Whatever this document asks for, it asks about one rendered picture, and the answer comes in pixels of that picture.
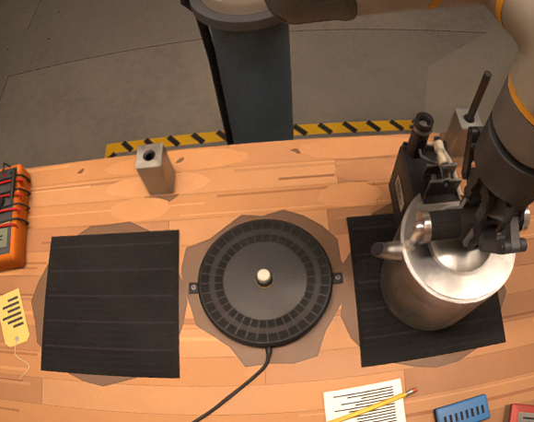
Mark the white tower rod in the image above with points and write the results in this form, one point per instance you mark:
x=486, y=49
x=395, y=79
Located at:
x=441, y=151

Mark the black disc tower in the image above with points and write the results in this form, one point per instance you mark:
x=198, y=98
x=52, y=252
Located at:
x=405, y=175

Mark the blue ribbed box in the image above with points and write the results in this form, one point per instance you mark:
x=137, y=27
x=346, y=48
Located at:
x=462, y=410

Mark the black round kettle base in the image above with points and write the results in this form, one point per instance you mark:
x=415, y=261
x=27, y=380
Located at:
x=232, y=281

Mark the white base centre pin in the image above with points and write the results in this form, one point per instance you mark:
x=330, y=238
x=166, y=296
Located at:
x=264, y=276

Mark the black ribbed mat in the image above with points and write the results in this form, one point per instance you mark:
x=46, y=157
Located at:
x=381, y=342
x=113, y=307

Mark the orange multimeter with red leads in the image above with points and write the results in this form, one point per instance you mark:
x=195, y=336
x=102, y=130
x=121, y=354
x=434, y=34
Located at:
x=19, y=246

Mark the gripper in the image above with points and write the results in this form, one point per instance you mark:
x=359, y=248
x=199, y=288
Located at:
x=512, y=171

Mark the yellow paper tag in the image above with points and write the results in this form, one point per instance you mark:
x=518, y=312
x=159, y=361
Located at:
x=12, y=316

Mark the yellow pencil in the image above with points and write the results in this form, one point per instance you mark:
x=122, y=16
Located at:
x=381, y=403

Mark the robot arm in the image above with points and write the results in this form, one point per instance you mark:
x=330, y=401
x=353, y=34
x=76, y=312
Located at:
x=530, y=44

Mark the red flat box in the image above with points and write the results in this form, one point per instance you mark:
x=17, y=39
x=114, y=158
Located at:
x=528, y=415

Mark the dark probe rod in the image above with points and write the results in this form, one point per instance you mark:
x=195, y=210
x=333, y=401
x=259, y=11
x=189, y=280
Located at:
x=478, y=96

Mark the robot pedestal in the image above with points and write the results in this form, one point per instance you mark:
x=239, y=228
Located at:
x=254, y=88

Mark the grey block with hole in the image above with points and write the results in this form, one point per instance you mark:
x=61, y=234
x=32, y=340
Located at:
x=455, y=131
x=157, y=175

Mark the white printed paper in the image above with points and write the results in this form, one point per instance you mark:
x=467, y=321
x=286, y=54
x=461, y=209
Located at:
x=341, y=402

